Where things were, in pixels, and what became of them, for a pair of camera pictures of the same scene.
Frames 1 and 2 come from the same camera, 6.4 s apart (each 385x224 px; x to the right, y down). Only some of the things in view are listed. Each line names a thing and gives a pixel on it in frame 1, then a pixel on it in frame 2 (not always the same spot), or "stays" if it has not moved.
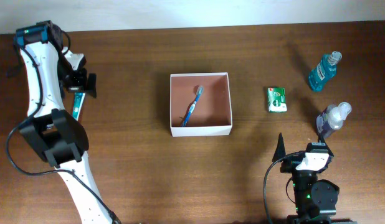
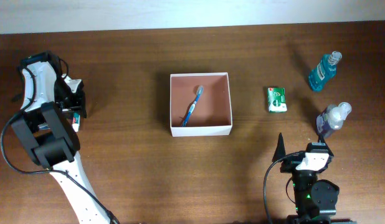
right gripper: [289, 163] stays
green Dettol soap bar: [276, 99] stays
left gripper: [83, 84] -> [80, 106]
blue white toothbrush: [199, 91] stays
